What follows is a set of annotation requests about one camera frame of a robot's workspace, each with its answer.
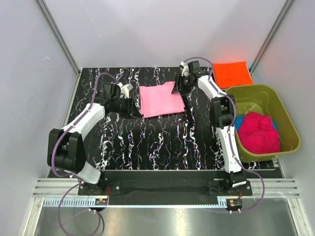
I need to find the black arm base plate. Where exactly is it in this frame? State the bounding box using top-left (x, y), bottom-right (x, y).
top-left (78, 170), bottom-right (252, 207)

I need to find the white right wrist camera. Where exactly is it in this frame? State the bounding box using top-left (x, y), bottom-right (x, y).
top-left (179, 61), bottom-right (189, 77)

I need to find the magenta t shirt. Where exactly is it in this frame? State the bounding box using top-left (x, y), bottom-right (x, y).
top-left (237, 112), bottom-right (281, 154)

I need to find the light pink t shirt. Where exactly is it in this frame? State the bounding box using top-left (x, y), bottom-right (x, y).
top-left (139, 82), bottom-right (185, 118)

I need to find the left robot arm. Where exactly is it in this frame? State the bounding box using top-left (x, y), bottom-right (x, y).
top-left (47, 83), bottom-right (141, 195)

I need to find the olive green plastic bin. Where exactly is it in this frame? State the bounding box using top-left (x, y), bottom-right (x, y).
top-left (225, 84), bottom-right (301, 163)

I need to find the folded orange t shirt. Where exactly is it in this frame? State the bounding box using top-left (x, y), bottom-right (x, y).
top-left (214, 61), bottom-right (254, 89)

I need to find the aluminium frame rail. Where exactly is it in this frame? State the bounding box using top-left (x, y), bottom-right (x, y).
top-left (33, 178), bottom-right (300, 198)

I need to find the black marbled table mat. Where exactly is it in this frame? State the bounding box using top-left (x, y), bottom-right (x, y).
top-left (68, 67), bottom-right (224, 171)

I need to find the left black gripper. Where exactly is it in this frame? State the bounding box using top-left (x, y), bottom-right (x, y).
top-left (111, 96), bottom-right (142, 119)

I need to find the blue t shirt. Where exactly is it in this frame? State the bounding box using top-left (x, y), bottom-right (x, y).
top-left (235, 113), bottom-right (277, 132)

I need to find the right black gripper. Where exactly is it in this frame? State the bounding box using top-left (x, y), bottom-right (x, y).
top-left (171, 75), bottom-right (194, 95)

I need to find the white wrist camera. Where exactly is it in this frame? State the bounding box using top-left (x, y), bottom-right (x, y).
top-left (179, 61), bottom-right (189, 77)
top-left (117, 83), bottom-right (133, 98)

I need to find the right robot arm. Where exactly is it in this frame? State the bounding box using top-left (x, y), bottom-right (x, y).
top-left (172, 60), bottom-right (247, 195)

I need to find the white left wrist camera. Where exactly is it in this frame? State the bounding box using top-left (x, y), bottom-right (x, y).
top-left (117, 83), bottom-right (133, 98)

